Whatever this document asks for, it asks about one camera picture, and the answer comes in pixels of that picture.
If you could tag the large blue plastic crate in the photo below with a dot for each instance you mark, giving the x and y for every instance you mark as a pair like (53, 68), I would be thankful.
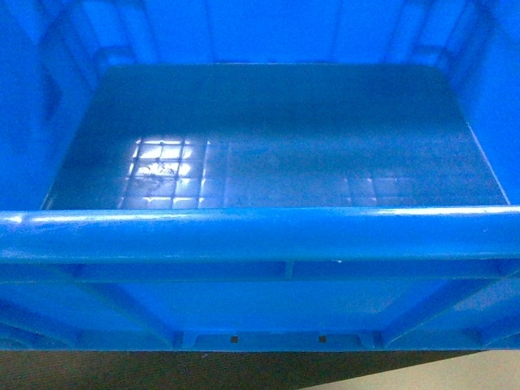
(254, 176)

